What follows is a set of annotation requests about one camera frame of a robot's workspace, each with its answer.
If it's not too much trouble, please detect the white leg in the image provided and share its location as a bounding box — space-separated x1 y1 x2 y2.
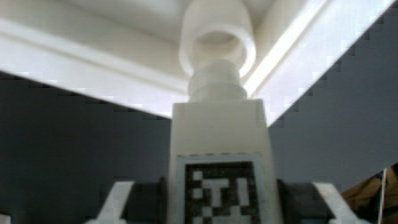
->
167 59 282 224

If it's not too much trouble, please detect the white square tabletop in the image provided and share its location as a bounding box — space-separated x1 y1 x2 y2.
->
0 0 396 120

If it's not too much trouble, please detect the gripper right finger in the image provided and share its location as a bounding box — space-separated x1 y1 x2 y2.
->
277 180 371 224

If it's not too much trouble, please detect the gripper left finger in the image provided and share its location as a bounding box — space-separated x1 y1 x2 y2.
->
83 181 167 224

